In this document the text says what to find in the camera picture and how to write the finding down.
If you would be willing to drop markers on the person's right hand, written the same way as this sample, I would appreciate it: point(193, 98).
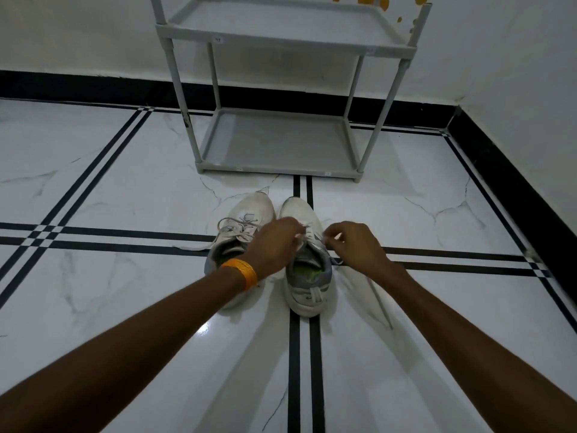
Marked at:
point(360, 250)

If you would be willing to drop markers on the person's left hand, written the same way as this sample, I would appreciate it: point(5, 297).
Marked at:
point(270, 247)

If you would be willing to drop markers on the person's left fingers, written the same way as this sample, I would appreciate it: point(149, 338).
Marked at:
point(297, 232)

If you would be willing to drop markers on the person's right fingers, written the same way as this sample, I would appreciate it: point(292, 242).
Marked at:
point(334, 234)

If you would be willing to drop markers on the white grey sneaker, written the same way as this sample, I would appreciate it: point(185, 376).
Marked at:
point(311, 295)
point(252, 207)

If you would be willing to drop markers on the person's left forearm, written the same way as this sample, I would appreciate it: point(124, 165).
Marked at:
point(135, 347)

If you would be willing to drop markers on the person's right forearm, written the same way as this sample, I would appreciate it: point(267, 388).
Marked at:
point(473, 356)

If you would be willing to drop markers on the orange wristband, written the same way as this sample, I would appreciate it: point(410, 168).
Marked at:
point(243, 268)

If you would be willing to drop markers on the grey two-tier shoe rack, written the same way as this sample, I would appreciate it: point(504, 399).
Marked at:
point(288, 144)

